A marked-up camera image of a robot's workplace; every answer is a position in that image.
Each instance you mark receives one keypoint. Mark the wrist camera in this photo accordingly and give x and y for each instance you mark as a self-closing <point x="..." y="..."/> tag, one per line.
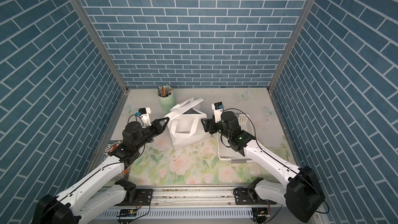
<point x="144" y="115"/>
<point x="218" y="109"/>

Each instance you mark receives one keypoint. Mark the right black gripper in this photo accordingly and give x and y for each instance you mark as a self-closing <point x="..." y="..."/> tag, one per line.
<point x="209" y="123"/>

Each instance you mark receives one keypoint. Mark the colourful printed booklet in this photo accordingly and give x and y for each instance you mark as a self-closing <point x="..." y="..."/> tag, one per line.
<point x="124" y="153"/>

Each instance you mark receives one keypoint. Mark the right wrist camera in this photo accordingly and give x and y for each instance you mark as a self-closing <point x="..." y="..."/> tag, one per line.
<point x="218" y="109"/>

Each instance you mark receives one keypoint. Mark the left green circuit board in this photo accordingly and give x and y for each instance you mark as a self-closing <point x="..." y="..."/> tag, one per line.
<point x="127" y="213"/>

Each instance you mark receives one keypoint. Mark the white insulated delivery bag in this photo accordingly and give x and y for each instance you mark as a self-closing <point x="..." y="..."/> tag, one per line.
<point x="185" y="125"/>

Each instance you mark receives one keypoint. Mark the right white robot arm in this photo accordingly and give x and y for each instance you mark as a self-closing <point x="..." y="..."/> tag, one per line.
<point x="300" y="189"/>

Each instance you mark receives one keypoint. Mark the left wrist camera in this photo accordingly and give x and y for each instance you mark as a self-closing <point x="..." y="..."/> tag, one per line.
<point x="144" y="115"/>

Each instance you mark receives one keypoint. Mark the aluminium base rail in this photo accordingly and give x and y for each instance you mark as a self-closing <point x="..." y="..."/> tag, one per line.
<point x="199" y="204"/>

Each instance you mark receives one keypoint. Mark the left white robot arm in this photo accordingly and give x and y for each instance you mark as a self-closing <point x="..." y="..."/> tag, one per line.
<point x="78" y="204"/>

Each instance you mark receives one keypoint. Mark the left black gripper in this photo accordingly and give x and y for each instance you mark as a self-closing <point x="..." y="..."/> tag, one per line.
<point x="157" y="128"/>

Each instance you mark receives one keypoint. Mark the white plastic basket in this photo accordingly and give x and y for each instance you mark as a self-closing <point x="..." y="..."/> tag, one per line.
<point x="235" y="131"/>

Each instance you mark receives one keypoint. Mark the green pencil cup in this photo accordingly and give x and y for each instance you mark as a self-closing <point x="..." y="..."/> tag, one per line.
<point x="168" y="102"/>

